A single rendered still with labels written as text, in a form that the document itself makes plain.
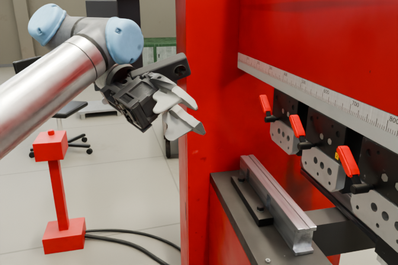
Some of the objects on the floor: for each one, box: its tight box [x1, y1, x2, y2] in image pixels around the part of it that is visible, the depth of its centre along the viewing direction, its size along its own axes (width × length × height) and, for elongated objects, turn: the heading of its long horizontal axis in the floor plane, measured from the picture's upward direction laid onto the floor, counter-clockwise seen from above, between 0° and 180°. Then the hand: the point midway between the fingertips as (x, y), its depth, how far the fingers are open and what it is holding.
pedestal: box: [33, 129, 86, 254], centre depth 217 cm, size 20×25×83 cm
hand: (198, 116), depth 55 cm, fingers open, 5 cm apart
